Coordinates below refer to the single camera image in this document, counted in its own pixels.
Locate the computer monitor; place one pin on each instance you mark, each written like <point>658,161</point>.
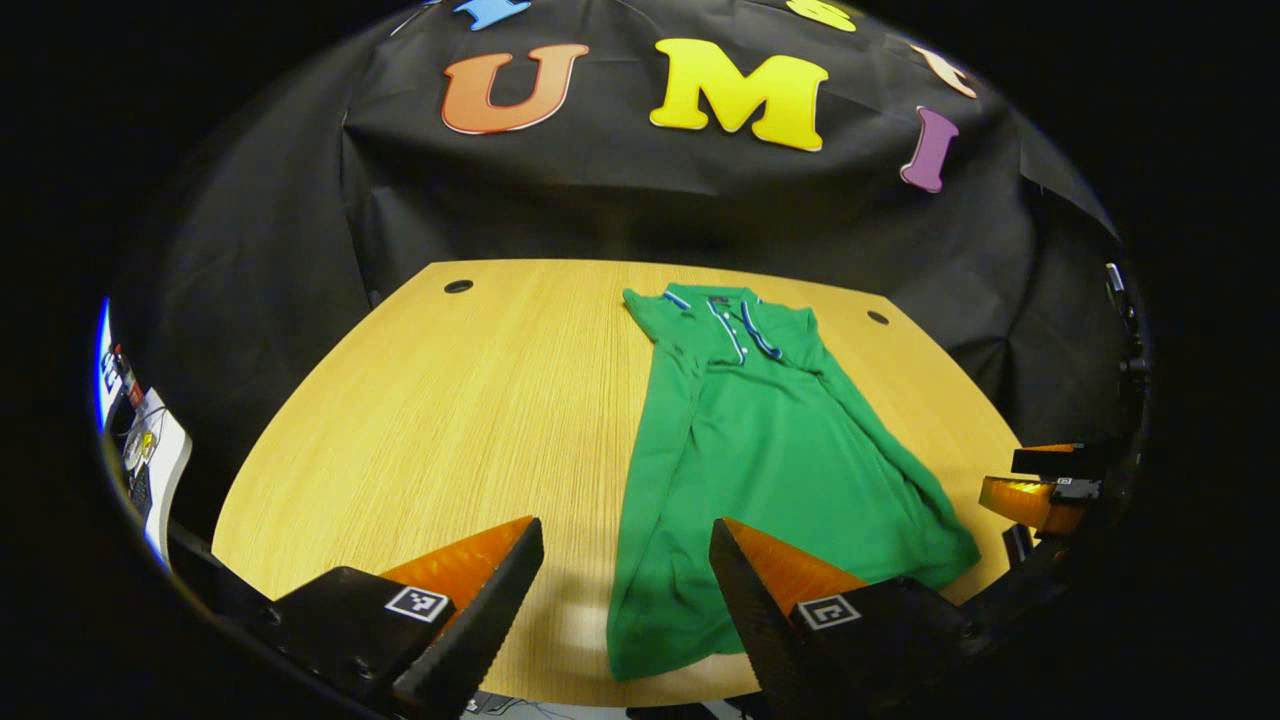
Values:
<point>115,370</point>

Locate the white tape roll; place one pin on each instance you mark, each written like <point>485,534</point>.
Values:
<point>140,448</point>

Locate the white side table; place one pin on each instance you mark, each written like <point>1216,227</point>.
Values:
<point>172,455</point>

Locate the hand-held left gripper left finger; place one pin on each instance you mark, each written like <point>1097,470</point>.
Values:
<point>480,630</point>

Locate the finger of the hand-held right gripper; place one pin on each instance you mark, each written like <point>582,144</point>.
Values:
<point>1030,503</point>
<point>1060,460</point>

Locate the green T-shirt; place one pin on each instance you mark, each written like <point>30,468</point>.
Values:
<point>770,440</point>

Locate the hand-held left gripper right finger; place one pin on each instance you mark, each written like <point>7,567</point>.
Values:
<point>760,630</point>

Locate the black backdrop cloth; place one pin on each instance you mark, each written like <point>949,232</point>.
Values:
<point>620,190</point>

